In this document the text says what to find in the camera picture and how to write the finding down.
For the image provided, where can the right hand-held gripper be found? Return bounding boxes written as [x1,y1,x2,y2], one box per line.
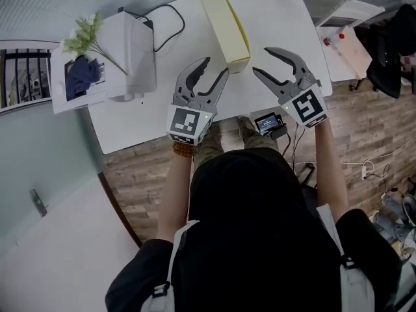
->
[252,46,328,129]

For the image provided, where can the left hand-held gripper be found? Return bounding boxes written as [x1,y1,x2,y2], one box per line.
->
[165,56,230,146]

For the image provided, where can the pale yellow box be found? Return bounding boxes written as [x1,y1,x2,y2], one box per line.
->
[194,0,252,75]

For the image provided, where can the person's right forearm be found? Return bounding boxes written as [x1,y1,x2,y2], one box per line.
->
[313,120,349,222]

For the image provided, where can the person's left forearm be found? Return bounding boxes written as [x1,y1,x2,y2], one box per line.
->
[155,151,192,243]

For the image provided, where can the white desk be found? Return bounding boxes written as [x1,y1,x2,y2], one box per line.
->
[87,0,334,155]

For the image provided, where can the small black screen device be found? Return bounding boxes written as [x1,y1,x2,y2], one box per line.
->
[253,111,289,140]

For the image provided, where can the plastic bottle with red cap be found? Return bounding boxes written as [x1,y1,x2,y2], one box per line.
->
[323,32,345,47]

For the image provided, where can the person's legs in olive trousers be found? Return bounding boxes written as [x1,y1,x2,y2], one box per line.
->
[194,115,280,172]

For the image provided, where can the beige flat board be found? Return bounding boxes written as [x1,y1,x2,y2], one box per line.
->
[320,24,373,81]

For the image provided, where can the white microwave oven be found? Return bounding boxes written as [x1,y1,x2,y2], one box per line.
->
[50,10,157,115]

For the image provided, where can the white wooden chair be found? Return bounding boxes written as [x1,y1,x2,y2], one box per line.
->
[311,0,386,84]

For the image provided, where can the black office chair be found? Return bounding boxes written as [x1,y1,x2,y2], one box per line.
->
[352,3,416,99]

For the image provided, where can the table with checkered cloth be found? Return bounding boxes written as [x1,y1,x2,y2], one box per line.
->
[399,52,416,74]

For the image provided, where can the white power strip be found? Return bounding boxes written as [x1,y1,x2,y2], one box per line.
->
[360,161,374,181]

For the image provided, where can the artificial green flower bunch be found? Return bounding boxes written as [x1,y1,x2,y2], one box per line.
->
[61,12,129,76]

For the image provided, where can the person's black clothed torso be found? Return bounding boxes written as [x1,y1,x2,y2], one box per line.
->
[104,149,404,312]

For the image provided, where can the frosted glass door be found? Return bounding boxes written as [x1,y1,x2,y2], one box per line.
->
[0,109,105,240]

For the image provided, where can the black stair railing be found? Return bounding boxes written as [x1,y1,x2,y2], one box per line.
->
[0,47,53,109]

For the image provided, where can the black microwave power cable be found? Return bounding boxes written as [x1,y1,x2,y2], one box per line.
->
[122,4,186,53]

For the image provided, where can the brown beaded bracelet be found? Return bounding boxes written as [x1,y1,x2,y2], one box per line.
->
[172,141,198,158]

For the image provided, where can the thin device cables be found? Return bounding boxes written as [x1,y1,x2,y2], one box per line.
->
[282,125,318,188]

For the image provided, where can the white floor cable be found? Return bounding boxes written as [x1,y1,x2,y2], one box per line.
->
[339,138,416,168]

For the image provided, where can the black floor cable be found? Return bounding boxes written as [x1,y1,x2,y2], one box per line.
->
[367,163,416,194]

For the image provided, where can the white left shoulder strap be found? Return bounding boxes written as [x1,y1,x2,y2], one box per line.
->
[142,219,201,312]

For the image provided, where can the white shoulder strap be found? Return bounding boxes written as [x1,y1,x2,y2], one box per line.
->
[142,219,201,312]
[317,205,376,312]

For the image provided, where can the metal door handle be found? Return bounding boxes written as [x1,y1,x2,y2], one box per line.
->
[29,188,49,218]

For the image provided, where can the white right shoulder strap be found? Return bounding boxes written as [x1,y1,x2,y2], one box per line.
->
[317,205,376,312]

